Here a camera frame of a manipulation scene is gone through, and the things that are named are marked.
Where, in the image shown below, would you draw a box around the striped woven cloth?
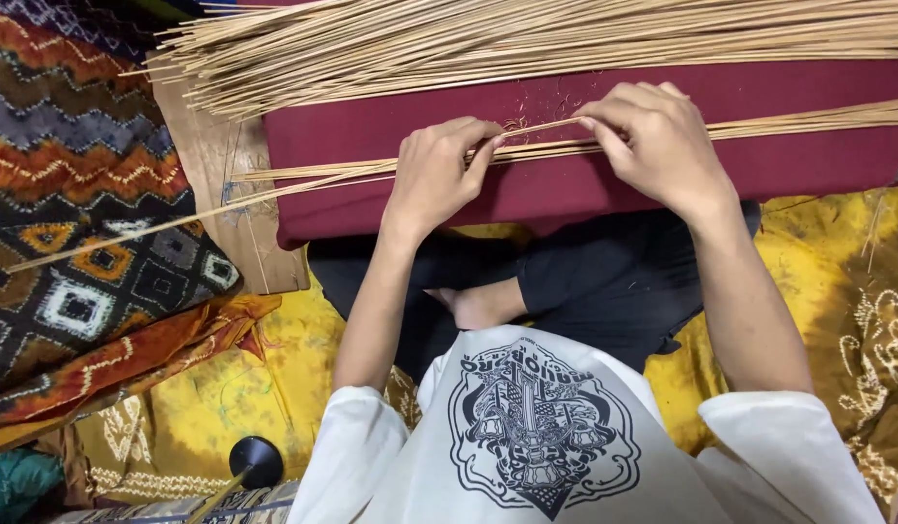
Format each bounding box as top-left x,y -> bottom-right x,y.
52,479 -> 301,524

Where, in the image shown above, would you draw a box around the black round knob wooden handle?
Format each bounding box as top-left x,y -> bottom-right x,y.
183,435 -> 285,524

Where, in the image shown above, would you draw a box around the single thin bamboo stick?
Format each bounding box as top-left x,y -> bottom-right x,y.
5,116 -> 584,275

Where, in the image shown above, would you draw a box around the yellow batik cloth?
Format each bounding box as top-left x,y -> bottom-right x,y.
27,127 -> 898,524

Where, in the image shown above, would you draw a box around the person's left hand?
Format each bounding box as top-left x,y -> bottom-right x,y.
382,116 -> 507,246

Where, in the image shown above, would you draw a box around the teal cloth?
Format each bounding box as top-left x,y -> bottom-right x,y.
0,447 -> 66,524

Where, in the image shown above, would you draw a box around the person's bare foot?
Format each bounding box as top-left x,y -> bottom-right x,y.
423,277 -> 530,332

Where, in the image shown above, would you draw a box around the maroon cloth-covered work board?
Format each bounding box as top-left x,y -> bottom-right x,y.
262,58 -> 898,252

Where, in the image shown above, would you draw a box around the dark blue patterned cloth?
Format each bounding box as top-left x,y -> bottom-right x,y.
1,0 -> 206,63

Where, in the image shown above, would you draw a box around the small bundle of bamboo sticks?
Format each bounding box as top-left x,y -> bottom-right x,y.
231,97 -> 898,184

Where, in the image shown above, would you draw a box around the person's black trousers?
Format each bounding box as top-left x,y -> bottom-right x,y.
307,200 -> 763,384

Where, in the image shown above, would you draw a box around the person's white printed shirt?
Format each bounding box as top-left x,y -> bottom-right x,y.
285,324 -> 887,524

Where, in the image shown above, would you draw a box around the brown cardboard sheet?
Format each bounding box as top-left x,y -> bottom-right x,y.
145,51 -> 312,295

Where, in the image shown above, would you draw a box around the person's right hand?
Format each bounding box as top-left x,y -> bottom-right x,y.
574,81 -> 741,221

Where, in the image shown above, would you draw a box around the zigzag patterned batik cloth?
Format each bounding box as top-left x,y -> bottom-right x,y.
0,3 -> 244,401

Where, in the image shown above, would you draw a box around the large pile of bamboo sticks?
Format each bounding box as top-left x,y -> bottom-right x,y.
117,0 -> 898,122

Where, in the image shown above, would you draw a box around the orange batik cloth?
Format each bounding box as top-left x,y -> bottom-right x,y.
0,291 -> 284,457

